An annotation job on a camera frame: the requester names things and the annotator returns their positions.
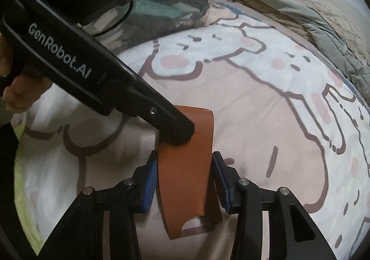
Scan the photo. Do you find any brown leather card sleeve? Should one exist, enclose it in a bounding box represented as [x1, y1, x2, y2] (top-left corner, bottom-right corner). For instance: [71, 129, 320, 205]
[157, 105, 223, 240]

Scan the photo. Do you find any person's left hand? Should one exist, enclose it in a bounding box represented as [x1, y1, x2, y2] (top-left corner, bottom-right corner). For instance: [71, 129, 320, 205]
[1, 35, 53, 113]

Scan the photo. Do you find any cartoon bear print blanket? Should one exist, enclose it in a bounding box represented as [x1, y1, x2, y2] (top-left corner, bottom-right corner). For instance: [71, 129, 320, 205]
[14, 3, 369, 259]

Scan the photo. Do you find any clear plastic storage bin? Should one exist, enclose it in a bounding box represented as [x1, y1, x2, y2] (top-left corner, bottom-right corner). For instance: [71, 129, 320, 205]
[83, 0, 213, 55]

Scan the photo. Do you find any grey blue duvet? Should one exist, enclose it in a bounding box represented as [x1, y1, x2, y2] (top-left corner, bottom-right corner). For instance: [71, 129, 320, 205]
[259, 0, 369, 100]

